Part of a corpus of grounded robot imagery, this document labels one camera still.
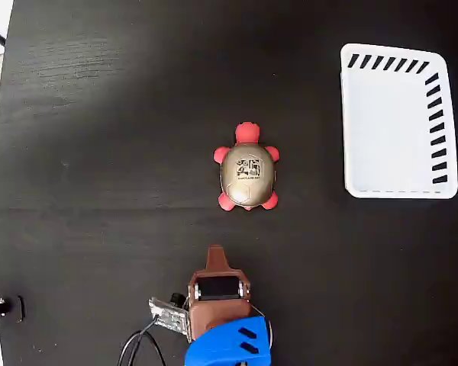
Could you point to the red turtle toy gold shell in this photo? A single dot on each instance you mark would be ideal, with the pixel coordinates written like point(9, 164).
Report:
point(248, 177)

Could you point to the small camera circuit board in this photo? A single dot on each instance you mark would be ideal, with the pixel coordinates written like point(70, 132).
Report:
point(169, 316)

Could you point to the white plastic basket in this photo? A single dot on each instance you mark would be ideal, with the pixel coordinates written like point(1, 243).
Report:
point(385, 133)

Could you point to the black table clamp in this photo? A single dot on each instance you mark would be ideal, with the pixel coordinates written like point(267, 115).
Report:
point(7, 307)

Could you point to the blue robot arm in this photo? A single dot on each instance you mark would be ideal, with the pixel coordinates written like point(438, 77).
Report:
point(221, 347)

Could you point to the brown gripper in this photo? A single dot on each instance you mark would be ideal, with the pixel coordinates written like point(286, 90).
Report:
point(218, 307)

